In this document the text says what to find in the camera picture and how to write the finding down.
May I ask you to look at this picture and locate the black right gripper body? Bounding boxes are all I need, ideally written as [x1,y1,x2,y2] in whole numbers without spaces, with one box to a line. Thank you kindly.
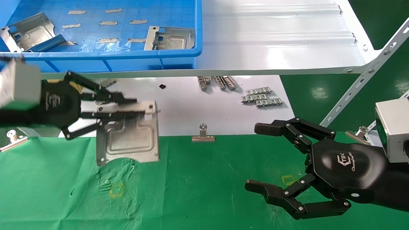
[311,139,395,205]

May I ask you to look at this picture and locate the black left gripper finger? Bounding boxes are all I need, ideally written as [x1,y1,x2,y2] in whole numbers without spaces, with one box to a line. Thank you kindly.
[65,71,138,104]
[62,110,146,140]

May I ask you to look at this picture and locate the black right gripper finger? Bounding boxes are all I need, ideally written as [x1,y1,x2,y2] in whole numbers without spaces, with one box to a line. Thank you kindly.
[254,117,337,154]
[244,174,351,220]

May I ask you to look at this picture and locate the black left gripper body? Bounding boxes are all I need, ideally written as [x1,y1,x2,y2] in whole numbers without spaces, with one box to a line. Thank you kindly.
[40,78,82,128]

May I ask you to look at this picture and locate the stamped sheet metal plate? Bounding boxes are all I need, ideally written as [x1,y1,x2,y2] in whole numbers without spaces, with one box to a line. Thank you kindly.
[0,13,66,53]
[143,26,196,51]
[80,100,160,167]

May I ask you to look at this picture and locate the yellow plastic bag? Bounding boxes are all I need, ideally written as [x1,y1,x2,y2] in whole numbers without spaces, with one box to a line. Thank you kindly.
[45,79,85,94]

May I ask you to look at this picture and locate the silver binder clip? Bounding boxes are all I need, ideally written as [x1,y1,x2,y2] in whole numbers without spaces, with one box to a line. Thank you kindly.
[0,129,29,152]
[345,126,371,145]
[191,124,215,142]

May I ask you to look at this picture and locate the blue plastic bin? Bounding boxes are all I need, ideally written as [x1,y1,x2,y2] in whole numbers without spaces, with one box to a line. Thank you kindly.
[0,0,203,73]

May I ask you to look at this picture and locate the green table mat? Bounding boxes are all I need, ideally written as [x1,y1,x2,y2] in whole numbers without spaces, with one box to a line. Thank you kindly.
[0,134,409,230]

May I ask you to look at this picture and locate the white corrugated shelf sheet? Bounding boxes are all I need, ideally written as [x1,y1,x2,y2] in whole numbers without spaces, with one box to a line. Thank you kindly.
[0,0,382,81]

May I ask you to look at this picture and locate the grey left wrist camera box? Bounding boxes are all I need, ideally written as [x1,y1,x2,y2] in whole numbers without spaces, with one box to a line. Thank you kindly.
[0,59,42,109]

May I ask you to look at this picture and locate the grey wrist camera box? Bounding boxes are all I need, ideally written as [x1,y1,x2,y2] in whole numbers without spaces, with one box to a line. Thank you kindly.
[0,59,42,109]
[374,98,409,164]

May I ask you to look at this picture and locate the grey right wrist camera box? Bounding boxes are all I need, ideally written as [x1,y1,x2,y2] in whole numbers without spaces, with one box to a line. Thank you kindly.
[374,98,409,164]

